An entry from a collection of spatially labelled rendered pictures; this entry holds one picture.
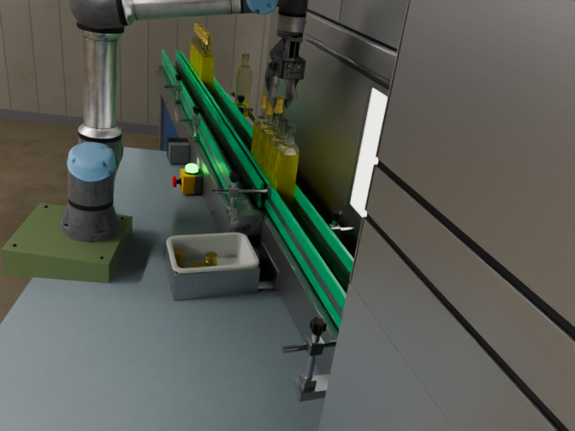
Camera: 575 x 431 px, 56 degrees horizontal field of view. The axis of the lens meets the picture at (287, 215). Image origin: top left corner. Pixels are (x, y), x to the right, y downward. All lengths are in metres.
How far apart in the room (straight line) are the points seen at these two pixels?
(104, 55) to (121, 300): 0.63
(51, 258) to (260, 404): 0.66
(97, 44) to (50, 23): 3.21
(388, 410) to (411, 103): 0.32
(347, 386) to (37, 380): 0.72
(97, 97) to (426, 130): 1.16
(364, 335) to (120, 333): 0.79
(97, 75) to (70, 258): 0.48
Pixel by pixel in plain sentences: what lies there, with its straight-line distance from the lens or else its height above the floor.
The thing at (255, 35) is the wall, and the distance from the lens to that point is 4.43.
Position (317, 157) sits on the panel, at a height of 1.02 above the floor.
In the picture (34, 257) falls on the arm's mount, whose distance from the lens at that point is 1.50.
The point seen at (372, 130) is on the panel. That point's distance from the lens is 1.33.
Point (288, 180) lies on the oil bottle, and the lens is 1.53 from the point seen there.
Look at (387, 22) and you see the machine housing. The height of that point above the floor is 1.45.
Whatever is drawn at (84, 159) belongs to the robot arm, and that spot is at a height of 1.04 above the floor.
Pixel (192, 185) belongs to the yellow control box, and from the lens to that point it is 1.92.
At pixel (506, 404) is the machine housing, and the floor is 1.31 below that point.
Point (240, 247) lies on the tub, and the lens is 1.54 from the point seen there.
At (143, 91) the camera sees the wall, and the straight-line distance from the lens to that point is 4.64.
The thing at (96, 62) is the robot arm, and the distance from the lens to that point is 1.53.
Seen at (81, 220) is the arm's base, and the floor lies 0.87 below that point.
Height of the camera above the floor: 1.60
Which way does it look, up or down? 27 degrees down
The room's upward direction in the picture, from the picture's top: 8 degrees clockwise
